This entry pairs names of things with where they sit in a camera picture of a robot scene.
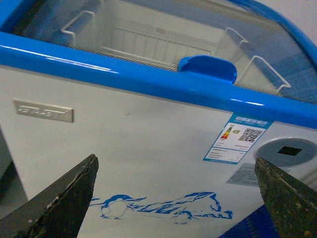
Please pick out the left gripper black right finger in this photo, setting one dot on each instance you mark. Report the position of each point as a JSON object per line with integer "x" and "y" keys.
{"x": 291, "y": 204}

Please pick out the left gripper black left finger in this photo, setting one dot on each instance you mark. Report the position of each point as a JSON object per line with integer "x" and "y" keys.
{"x": 59, "y": 210}

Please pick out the glass sliding freezer lid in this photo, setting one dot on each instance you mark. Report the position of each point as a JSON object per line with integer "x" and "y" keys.
{"x": 268, "y": 38}

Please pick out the grey round control panel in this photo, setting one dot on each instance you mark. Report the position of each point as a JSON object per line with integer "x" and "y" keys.
{"x": 287, "y": 152}

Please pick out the blue energy label sticker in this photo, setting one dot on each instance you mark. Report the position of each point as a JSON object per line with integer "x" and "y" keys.
{"x": 237, "y": 137}

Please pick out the silver brand logo plate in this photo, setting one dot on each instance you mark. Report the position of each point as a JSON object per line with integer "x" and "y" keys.
{"x": 44, "y": 111}

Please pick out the white blue chest freezer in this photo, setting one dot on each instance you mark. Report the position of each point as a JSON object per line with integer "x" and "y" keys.
{"x": 149, "y": 127}

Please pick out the white wire freezer basket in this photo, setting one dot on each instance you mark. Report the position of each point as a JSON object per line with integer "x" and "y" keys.
{"x": 162, "y": 39}

